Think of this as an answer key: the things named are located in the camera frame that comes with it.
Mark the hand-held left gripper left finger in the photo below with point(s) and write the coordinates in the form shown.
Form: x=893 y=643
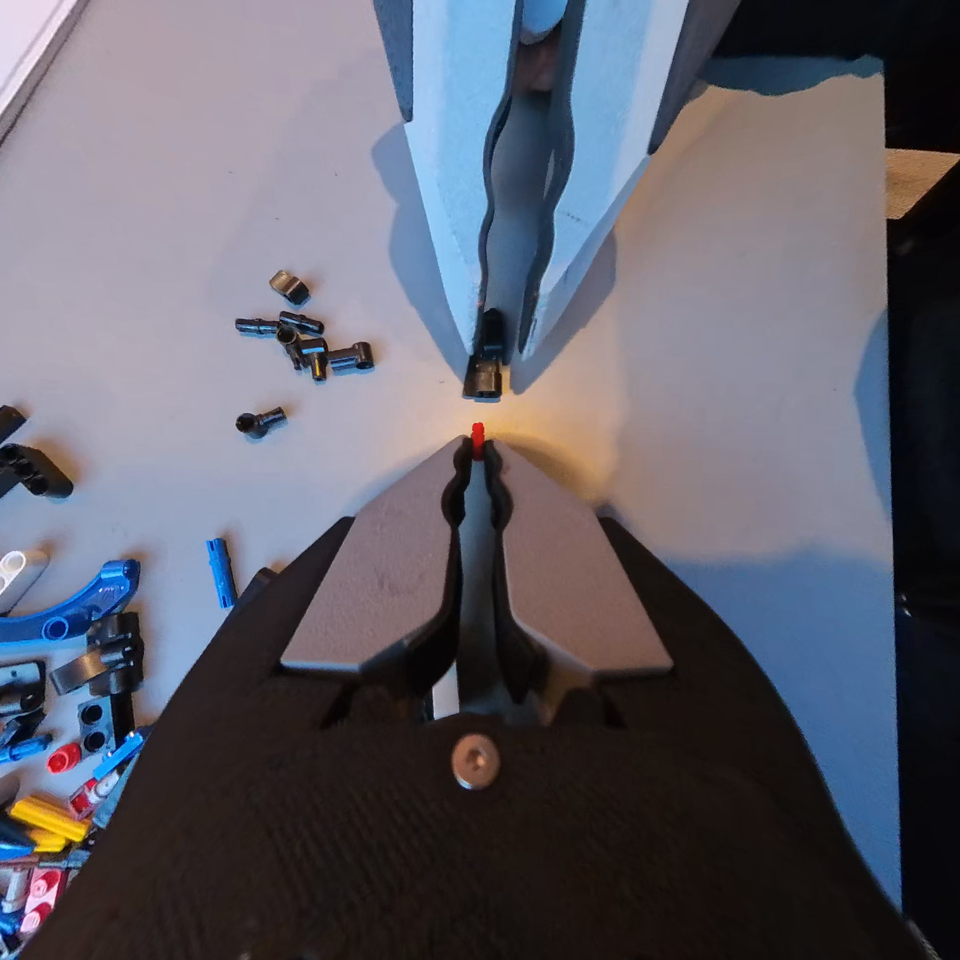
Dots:
x=375 y=585

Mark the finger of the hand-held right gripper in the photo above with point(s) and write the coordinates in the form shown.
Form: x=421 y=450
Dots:
x=607 y=150
x=450 y=150

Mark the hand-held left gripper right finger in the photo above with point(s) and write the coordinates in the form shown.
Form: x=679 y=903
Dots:
x=570 y=592

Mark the red toy pin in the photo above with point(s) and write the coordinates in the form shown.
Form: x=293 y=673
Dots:
x=477 y=444

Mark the person's right forearm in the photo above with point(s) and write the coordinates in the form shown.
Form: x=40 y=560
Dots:
x=825 y=30

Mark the white desk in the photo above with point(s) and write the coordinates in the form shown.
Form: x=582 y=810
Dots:
x=712 y=337

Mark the black ball joint toy connector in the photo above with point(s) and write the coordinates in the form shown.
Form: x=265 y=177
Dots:
x=256 y=423

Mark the black toy bush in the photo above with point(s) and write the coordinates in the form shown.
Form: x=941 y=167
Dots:
x=289 y=286

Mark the black toy pin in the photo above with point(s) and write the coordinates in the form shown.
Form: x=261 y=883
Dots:
x=256 y=325
x=301 y=322

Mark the black toy pin connector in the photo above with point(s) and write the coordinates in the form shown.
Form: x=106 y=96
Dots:
x=289 y=341
x=316 y=358
x=352 y=357

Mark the black toy clip connector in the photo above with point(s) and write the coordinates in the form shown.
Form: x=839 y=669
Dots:
x=97 y=661

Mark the blue toy axle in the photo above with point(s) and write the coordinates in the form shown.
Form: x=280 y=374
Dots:
x=120 y=754

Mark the blue curved toy panel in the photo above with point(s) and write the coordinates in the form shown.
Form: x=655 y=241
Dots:
x=67 y=611

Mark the red white toy piece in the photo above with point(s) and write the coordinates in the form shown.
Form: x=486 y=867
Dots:
x=91 y=795

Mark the red round toy stud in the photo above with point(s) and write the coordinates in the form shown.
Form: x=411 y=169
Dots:
x=64 y=758

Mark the white toy beam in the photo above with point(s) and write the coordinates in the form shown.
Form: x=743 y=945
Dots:
x=19 y=574

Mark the black toy beam with holes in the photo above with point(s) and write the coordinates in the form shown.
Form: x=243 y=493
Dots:
x=34 y=472

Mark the person's black clothing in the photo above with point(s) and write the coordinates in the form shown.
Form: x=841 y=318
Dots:
x=930 y=525

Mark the small blue toy pin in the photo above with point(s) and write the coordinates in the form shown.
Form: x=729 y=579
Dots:
x=26 y=747

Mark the black angled toy beam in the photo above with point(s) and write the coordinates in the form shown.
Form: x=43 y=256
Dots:
x=9 y=421

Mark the yellow toy pieces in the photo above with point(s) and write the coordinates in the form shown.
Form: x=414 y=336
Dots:
x=49 y=819

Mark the white board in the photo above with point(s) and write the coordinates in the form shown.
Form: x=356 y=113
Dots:
x=26 y=45

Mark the red white toy brick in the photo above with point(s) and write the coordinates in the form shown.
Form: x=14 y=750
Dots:
x=41 y=896

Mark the grey black toy frame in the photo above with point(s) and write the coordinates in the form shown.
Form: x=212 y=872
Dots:
x=19 y=679

